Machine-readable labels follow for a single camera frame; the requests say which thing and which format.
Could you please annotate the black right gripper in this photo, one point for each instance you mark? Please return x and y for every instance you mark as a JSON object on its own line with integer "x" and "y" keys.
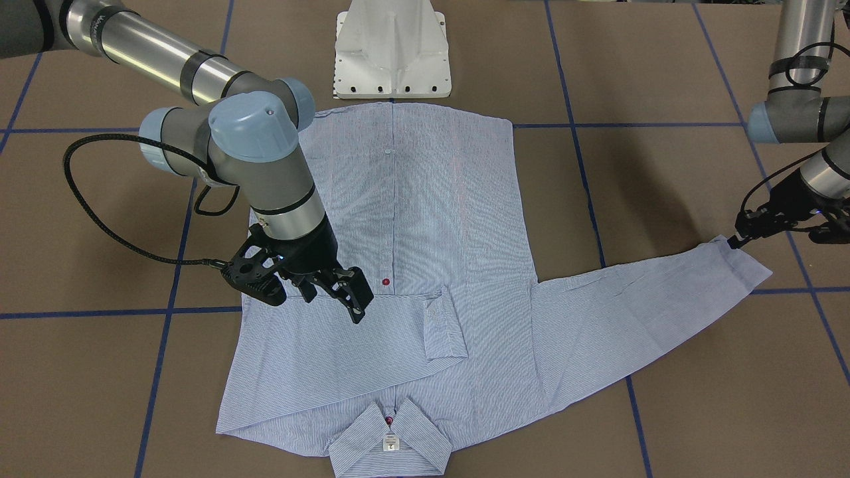
{"x": 315, "y": 250}

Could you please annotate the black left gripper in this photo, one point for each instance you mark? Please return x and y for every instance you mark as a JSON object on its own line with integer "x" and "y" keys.
{"x": 790, "y": 200}

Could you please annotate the blue striped button-up shirt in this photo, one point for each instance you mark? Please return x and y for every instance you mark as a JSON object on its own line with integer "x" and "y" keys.
{"x": 462, "y": 342}

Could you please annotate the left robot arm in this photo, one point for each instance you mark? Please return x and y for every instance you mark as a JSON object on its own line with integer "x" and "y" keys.
{"x": 803, "y": 113}

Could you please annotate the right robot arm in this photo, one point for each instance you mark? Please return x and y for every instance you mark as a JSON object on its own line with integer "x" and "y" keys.
{"x": 241, "y": 131}

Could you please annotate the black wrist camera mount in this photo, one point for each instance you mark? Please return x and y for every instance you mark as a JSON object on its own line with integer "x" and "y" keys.
{"x": 253, "y": 271}

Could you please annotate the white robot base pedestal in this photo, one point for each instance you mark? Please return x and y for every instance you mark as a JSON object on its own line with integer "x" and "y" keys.
{"x": 391, "y": 50}

